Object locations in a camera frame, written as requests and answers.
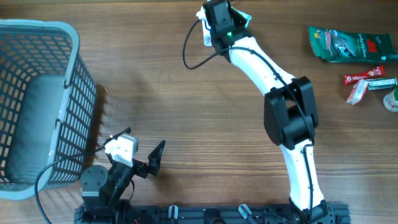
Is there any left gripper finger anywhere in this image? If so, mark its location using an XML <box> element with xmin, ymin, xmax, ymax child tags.
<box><xmin>103</xmin><ymin>127</ymin><xmax>131</xmax><ymax>146</ymax></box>
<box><xmin>148</xmin><ymin>140</ymin><xmax>165</xmax><ymax>175</ymax></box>

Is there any teal wet wipes pack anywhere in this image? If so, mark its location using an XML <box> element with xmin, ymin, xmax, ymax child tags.
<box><xmin>231</xmin><ymin>7</ymin><xmax>252</xmax><ymax>28</ymax></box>

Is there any green 3M gloves bag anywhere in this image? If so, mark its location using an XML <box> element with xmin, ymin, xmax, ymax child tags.
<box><xmin>308</xmin><ymin>26</ymin><xmax>397</xmax><ymax>63</ymax></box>

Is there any red coffee stick sachet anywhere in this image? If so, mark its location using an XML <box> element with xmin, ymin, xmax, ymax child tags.
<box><xmin>343</xmin><ymin>65</ymin><xmax>385</xmax><ymax>85</ymax></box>

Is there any small red snack box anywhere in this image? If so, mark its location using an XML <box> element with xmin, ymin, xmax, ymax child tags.
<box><xmin>346</xmin><ymin>80</ymin><xmax>369</xmax><ymax>105</ymax></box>

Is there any green battery pack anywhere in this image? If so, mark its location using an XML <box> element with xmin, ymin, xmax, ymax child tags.
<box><xmin>368</xmin><ymin>78</ymin><xmax>397</xmax><ymax>90</ymax></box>

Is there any green lid jar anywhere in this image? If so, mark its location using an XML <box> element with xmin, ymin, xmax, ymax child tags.
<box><xmin>383</xmin><ymin>88</ymin><xmax>398</xmax><ymax>113</ymax></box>

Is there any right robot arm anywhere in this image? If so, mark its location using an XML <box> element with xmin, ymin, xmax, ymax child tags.
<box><xmin>201</xmin><ymin>1</ymin><xmax>333</xmax><ymax>223</ymax></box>

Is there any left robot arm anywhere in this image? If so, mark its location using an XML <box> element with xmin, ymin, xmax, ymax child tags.
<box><xmin>73</xmin><ymin>128</ymin><xmax>165</xmax><ymax>223</ymax></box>

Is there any white barcode scanner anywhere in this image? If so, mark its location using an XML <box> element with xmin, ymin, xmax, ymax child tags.
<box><xmin>201</xmin><ymin>19</ymin><xmax>212</xmax><ymax>47</ymax></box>

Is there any grey plastic mesh basket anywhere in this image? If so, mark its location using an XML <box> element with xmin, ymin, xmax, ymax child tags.
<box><xmin>1</xmin><ymin>19</ymin><xmax>97</xmax><ymax>200</ymax></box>

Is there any black right camera cable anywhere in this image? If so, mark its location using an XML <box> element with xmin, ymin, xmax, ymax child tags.
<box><xmin>182</xmin><ymin>18</ymin><xmax>315</xmax><ymax>224</ymax></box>

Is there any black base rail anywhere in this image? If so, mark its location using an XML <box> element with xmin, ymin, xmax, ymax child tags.
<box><xmin>73</xmin><ymin>203</ymin><xmax>351</xmax><ymax>224</ymax></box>

